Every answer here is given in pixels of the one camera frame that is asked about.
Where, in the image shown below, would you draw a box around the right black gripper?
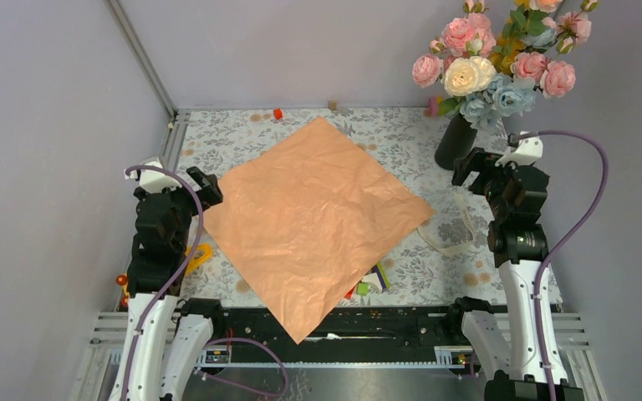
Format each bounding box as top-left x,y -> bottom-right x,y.
451,146 -> 526,220

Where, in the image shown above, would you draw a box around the blue flower stem bunch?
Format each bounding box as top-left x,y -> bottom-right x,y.
444,28 -> 552,131

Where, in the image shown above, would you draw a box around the peach wrapping paper sheet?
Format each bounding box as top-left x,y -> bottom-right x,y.
203,117 -> 433,343

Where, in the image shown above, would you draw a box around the yellow rose stem bunch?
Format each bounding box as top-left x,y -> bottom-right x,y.
489,36 -> 526,75

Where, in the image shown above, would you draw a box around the cream white rose stem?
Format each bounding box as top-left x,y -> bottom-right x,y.
441,36 -> 497,109

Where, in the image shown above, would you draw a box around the small pink rose stem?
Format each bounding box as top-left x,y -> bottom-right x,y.
498,1 -> 563,55

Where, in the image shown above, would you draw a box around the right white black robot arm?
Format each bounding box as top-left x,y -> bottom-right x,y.
445,148 -> 585,400

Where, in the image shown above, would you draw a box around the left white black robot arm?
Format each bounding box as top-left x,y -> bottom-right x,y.
109,165 -> 226,400

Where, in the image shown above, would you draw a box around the black vase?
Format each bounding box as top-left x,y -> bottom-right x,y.
434,114 -> 477,170

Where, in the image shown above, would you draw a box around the red yellow toy truck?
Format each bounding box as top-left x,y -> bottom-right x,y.
115,243 -> 213,312

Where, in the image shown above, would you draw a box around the pink yellow green toy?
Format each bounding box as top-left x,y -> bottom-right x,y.
424,96 -> 444,117

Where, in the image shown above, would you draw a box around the floral patterned table mat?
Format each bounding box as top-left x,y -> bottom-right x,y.
162,108 -> 506,307

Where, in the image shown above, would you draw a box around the pink rose stems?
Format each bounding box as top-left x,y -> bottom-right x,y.
412,1 -> 600,88

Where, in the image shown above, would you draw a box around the green long toy block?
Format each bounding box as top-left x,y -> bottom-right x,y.
375,262 -> 391,292

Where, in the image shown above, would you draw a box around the white purple toy block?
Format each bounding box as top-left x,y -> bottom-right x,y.
363,265 -> 382,292

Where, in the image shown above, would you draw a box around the small green toy cube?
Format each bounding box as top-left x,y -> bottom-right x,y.
355,282 -> 369,297

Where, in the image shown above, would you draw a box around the red toy block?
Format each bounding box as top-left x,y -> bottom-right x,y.
344,287 -> 355,300

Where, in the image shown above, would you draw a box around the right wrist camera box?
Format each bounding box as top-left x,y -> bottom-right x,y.
495,131 -> 543,167

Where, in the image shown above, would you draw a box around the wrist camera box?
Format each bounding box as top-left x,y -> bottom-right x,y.
495,131 -> 543,167
124,156 -> 181,194

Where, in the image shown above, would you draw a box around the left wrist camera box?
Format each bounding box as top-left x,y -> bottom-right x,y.
124,156 -> 181,194

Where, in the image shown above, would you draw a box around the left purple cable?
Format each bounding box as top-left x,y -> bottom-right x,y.
119,165 -> 290,401

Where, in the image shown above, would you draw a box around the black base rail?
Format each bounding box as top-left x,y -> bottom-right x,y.
174,302 -> 560,365

